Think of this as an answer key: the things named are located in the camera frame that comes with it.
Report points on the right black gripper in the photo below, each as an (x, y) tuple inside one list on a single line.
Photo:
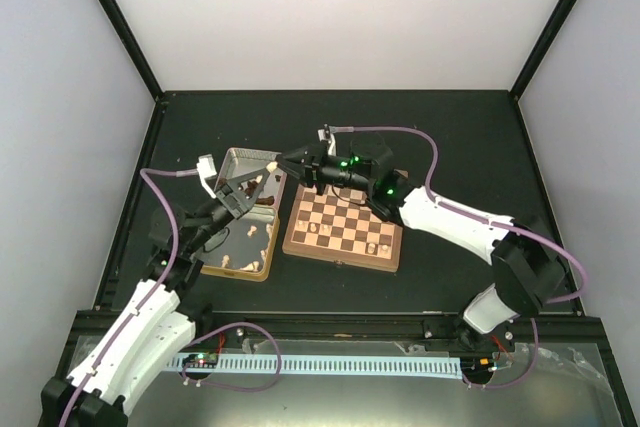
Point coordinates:
[(312, 163)]

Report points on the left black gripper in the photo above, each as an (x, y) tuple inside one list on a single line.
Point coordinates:
[(244, 203)]

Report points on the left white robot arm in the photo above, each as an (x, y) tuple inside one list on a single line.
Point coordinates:
[(104, 388)]

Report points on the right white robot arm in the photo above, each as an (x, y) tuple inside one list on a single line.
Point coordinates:
[(527, 269)]

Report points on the dark brown chess pieces pile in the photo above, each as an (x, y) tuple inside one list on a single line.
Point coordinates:
[(252, 188)]

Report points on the cream chess pieces pile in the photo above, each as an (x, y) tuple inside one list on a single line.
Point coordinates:
[(246, 248)]

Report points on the left small circuit board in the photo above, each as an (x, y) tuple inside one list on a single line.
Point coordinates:
[(200, 360)]

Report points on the small circuit board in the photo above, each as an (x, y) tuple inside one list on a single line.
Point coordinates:
[(490, 364), (200, 360)]

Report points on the right small circuit board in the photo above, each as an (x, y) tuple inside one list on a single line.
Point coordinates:
[(490, 364)]

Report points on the gold tin box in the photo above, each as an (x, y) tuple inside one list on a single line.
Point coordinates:
[(211, 254)]

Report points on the wooden chessboard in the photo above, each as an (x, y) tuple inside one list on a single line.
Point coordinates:
[(339, 226)]

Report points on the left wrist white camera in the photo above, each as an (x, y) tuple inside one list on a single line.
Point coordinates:
[(206, 171)]

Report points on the light blue slotted cable duct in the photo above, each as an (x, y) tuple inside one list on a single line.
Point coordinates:
[(333, 365)]

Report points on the left black frame post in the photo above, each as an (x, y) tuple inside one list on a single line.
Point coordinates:
[(127, 38)]

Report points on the black frame post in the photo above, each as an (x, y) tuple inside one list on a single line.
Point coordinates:
[(127, 38), (545, 40)]

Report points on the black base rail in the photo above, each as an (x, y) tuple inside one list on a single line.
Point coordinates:
[(440, 332)]

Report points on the right black frame post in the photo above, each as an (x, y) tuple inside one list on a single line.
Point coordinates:
[(545, 40)]

